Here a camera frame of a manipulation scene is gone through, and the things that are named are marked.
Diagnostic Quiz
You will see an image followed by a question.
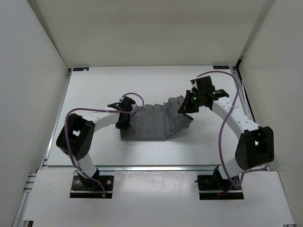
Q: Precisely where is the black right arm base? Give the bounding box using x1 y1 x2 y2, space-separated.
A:
195 167 244 201

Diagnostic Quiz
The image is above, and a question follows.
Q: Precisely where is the aluminium frame rail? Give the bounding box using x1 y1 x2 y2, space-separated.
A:
38 68 73 170
232 67 274 171

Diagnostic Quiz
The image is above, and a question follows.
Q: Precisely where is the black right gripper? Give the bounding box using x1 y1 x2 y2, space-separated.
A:
178 90 204 114

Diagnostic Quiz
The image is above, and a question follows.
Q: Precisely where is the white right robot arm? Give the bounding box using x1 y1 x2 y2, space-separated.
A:
178 88 274 189

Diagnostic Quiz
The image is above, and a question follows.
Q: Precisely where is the blue left corner label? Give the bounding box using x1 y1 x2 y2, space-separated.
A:
73 67 89 71

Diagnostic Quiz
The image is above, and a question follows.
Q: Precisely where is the blue corner label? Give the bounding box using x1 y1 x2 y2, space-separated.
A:
73 67 89 71
213 65 230 70

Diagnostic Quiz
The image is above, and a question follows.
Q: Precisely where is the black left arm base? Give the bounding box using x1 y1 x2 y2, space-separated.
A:
70 171 114 199

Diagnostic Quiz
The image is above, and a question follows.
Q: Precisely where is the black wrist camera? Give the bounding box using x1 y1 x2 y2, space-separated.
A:
190 76 229 100
108 96 136 112

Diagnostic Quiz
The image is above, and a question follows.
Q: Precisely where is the aluminium left frame rail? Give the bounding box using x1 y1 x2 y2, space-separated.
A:
38 68 73 170

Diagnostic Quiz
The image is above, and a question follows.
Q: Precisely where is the aluminium right frame rail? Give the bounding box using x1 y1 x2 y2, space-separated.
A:
232 67 274 171

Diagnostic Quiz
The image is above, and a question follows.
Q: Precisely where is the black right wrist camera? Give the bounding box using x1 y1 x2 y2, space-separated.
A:
190 76 229 100

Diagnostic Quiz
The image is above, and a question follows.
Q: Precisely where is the blue right corner label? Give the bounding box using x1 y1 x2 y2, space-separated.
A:
213 65 230 70

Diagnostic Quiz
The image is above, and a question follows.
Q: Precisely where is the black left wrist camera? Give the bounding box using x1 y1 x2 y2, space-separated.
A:
108 96 136 112

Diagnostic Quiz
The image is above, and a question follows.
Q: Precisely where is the grey pleated skirt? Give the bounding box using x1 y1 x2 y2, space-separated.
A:
120 96 193 141

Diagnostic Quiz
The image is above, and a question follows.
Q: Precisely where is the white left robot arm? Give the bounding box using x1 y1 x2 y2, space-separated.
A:
56 110 131 189

